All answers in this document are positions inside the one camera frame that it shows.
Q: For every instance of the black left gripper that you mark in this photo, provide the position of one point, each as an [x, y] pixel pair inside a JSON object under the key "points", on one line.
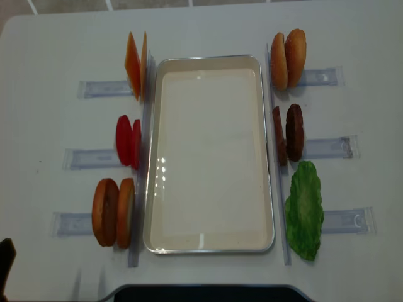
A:
{"points": [[7, 254]]}

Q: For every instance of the red tomato slice inner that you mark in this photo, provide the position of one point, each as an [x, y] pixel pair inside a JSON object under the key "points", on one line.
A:
{"points": [[135, 144]]}

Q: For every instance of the brown meat patty inner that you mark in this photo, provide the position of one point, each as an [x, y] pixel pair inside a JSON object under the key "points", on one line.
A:
{"points": [[280, 141]]}

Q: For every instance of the green lettuce leaf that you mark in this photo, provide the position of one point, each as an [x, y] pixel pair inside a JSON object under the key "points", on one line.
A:
{"points": [[304, 212]]}

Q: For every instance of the dark base panel bottom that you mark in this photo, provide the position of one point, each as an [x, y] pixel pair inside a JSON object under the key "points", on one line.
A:
{"points": [[208, 293]]}

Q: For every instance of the clear long strip left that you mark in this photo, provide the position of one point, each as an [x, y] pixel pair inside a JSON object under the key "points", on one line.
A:
{"points": [[142, 173]]}

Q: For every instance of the clear long strip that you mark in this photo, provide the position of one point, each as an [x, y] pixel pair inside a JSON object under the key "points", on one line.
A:
{"points": [[142, 173], [285, 247]]}

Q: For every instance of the white rectangular metal tray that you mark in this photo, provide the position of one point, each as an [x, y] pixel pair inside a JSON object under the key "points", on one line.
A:
{"points": [[208, 182]]}

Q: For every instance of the clear long strip right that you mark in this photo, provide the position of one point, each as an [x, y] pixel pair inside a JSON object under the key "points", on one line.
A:
{"points": [[285, 247]]}

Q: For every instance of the tan bun slice inner right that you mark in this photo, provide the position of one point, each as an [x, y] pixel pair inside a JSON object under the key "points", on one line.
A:
{"points": [[278, 63]]}

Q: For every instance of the tan bun slice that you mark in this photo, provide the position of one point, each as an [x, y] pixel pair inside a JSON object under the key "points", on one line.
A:
{"points": [[295, 51], [278, 63]]}

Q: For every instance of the tan bun slice outer right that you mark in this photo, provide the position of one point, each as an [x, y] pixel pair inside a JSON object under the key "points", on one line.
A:
{"points": [[295, 51]]}

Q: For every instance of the clear rail holder bottom left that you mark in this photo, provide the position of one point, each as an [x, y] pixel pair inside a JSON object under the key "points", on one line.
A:
{"points": [[71, 224]]}

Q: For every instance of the clear rail holder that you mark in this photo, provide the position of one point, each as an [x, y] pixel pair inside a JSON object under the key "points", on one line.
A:
{"points": [[99, 89], [345, 147], [357, 221], [332, 76], [71, 224], [75, 159]]}

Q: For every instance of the clear rail holder middle left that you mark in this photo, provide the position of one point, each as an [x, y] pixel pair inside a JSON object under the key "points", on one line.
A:
{"points": [[75, 159]]}

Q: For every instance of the clear rail holder top left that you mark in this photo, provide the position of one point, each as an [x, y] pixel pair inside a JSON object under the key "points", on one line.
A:
{"points": [[99, 89]]}

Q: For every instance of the clear rail holder bottom right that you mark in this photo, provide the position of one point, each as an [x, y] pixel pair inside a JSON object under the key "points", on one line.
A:
{"points": [[357, 221]]}

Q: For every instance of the clear rail holder middle right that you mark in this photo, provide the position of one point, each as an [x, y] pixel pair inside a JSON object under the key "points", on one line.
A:
{"points": [[345, 147]]}

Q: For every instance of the clear rail holder top right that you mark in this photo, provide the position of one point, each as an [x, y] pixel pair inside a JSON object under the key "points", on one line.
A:
{"points": [[332, 76]]}

